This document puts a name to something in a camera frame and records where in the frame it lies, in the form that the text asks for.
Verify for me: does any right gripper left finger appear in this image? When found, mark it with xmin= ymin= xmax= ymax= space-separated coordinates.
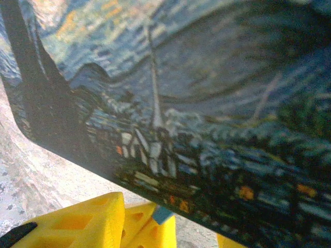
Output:
xmin=0 ymin=192 xmax=126 ymax=248

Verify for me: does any floral patterned backdrop cloth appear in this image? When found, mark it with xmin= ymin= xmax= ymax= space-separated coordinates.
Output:
xmin=0 ymin=154 xmax=37 ymax=230

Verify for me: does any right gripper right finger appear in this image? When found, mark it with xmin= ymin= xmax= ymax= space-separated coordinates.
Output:
xmin=216 ymin=231 xmax=248 ymax=248

